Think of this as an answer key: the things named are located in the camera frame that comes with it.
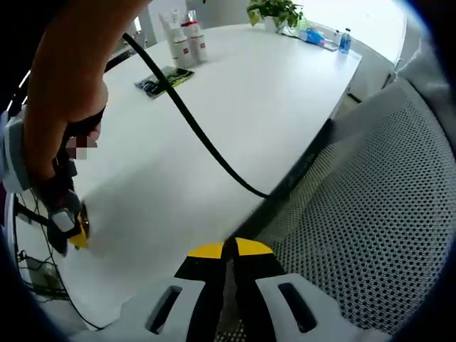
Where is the grey mesh office chair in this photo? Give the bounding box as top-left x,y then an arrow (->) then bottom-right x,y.
229,81 -> 456,342

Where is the green black snack packet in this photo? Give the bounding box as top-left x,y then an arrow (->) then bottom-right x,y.
134,65 -> 197,99

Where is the potted green plant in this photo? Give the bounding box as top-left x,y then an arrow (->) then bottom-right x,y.
246,0 -> 306,33

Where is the person's light shirt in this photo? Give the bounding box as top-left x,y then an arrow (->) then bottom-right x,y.
396,34 -> 456,119

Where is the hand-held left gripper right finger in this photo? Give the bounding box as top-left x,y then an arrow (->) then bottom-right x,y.
231,237 -> 393,342

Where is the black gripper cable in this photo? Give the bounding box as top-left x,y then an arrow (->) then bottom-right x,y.
122,32 -> 286,201

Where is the tangle of black floor cables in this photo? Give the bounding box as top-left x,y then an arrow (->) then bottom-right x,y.
14,185 -> 108,331

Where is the water bottle blue label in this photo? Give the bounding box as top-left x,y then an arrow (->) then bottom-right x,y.
338,28 -> 352,56

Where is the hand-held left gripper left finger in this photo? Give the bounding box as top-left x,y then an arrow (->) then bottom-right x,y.
69,241 -> 227,342

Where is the blue tissue pack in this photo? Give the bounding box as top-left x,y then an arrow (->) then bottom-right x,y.
298,26 -> 339,52

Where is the person's right hand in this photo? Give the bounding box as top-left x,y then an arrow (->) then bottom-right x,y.
22,83 -> 110,187

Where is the white skincare bottle red label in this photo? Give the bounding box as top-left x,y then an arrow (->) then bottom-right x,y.
170,28 -> 194,70
188,24 -> 209,65

